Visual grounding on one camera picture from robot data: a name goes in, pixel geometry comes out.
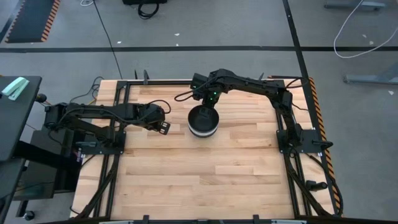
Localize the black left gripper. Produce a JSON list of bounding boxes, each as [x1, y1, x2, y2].
[[133, 103, 172, 136]]

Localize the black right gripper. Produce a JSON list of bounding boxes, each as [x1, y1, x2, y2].
[[198, 80, 226, 121]]

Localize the dark grey ribbed bowl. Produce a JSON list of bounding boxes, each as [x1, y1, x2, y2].
[[187, 105, 220, 133]]

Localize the black equipment cabinet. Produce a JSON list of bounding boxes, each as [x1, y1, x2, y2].
[[14, 121, 90, 202]]

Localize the black desk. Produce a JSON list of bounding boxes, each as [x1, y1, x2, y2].
[[0, 75, 43, 162]]

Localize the mint green stapler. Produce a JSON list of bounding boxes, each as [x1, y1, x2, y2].
[[1, 77, 30, 101]]

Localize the grey table foot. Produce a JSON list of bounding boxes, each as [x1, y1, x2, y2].
[[343, 60, 398, 85], [324, 0, 386, 9]]

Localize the black mat orange striped edge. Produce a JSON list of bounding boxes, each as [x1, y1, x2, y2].
[[4, 0, 62, 44]]

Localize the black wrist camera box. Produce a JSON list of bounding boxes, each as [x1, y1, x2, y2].
[[190, 72, 208, 93]]

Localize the black aluminium table frame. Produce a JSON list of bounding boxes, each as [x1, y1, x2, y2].
[[70, 78, 343, 224]]

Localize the yellow floor cable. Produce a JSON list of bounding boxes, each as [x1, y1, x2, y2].
[[70, 98, 96, 106]]

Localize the long black floor cable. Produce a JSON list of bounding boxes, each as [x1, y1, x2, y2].
[[92, 0, 124, 80]]

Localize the coiled black cable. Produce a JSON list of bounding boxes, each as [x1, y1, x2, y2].
[[136, 1, 161, 20]]

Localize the black table-level camera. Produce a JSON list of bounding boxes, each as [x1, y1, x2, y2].
[[305, 179, 328, 192]]

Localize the white floor cable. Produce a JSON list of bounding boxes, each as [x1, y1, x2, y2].
[[333, 0, 398, 59]]

